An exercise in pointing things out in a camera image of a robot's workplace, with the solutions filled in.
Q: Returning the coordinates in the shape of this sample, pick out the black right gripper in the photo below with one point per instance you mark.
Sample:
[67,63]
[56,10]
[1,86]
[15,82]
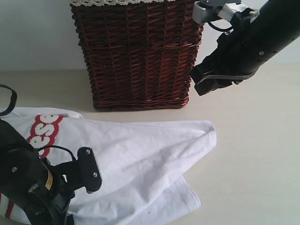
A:
[233,61]

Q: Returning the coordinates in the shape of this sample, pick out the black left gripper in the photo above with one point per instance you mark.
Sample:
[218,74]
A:
[47,192]

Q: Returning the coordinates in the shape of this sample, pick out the white t-shirt red lettering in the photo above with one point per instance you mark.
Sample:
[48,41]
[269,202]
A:
[141,163]

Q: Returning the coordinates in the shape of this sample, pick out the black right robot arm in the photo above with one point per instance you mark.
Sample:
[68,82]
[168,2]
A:
[275,25]

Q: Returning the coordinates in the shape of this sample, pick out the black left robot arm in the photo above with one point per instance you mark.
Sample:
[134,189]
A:
[14,149]

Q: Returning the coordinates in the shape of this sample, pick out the dark red wicker basket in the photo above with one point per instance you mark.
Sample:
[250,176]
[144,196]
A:
[138,54]

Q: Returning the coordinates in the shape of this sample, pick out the beige lace basket liner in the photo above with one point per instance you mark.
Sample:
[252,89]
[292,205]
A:
[117,2]

